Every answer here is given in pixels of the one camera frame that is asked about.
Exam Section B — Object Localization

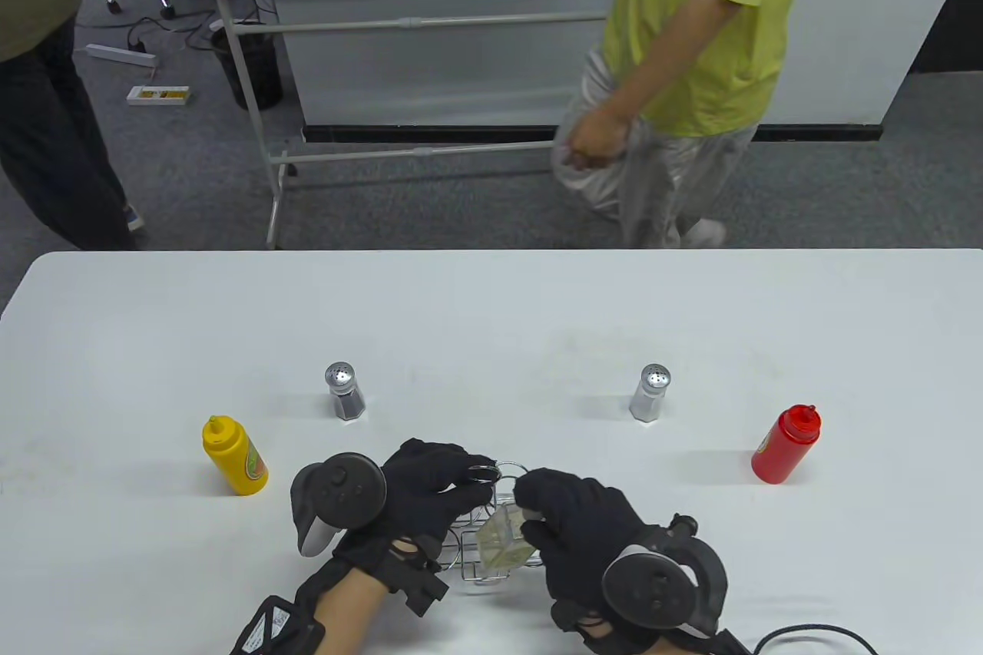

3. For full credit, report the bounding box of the person's left hand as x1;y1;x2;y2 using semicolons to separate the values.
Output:
334;438;500;617

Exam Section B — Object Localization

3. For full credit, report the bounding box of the person's right hand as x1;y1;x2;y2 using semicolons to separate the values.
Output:
513;468;673;648

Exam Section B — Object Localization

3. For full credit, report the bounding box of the clear square seasoning bottle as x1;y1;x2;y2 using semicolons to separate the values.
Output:
476;505;538;571

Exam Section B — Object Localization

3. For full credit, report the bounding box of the chrome wire seasoning rack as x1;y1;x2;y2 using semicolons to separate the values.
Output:
442;459;546;587

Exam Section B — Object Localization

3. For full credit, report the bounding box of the dark pepper shaker seasoning bottle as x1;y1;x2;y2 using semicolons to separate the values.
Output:
324;362;367;422

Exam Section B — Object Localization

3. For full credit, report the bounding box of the white salt shaker seasoning bottle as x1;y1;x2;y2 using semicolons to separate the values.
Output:
629;362;674;422

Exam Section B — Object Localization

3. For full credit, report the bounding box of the yellow squeeze seasoning bottle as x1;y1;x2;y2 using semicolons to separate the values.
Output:
202;415;270;496

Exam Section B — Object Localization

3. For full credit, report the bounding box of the red squeeze seasoning bottle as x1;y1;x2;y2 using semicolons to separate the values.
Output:
751;404;822;485

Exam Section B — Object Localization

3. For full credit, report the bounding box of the person's left forearm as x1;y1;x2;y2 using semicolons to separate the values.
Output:
311;574;389;655

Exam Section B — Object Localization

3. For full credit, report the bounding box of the black and white left controller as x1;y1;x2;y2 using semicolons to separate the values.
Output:
290;453;387;557

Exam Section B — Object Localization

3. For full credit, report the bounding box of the black and white controller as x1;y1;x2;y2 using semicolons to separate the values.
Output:
290;453;387;557
601;513;729;640

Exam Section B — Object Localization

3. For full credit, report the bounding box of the black and white right controller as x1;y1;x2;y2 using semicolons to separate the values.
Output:
601;513;729;640

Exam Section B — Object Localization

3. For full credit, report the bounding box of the black trash bin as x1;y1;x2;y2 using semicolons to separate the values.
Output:
210;22;283;111

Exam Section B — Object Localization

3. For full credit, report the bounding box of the white and yellow box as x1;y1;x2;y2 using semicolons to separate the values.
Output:
126;84;191;107

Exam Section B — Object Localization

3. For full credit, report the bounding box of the white power strip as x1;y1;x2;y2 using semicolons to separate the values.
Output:
86;43;161;68

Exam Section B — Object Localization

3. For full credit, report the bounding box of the black sensor cable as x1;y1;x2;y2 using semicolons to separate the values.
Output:
753;624;876;655

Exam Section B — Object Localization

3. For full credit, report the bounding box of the black floor cable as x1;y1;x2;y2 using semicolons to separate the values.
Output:
77;8;231;68

